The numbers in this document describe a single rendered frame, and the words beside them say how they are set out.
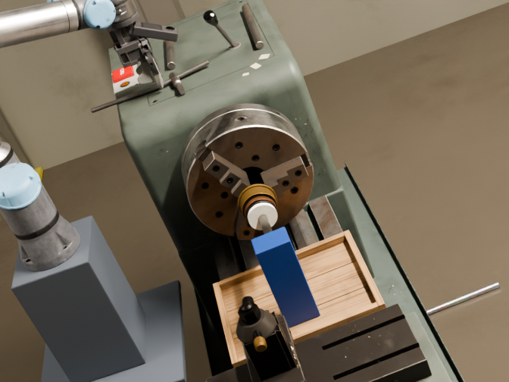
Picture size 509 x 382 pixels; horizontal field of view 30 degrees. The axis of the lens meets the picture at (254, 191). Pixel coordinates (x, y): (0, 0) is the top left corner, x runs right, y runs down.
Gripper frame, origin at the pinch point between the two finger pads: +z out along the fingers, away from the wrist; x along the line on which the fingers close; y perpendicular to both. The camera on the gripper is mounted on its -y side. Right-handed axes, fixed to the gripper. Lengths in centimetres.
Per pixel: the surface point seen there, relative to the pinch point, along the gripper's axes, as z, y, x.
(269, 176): 17.6, -16.8, 35.4
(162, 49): 2.1, -1.9, -24.7
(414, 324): 35, -34, 82
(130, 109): 2.2, 10.0, 4.4
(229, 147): 8.0, -10.6, 32.0
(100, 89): 95, 49, -232
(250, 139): 8.2, -15.9, 32.0
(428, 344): 35, -34, 89
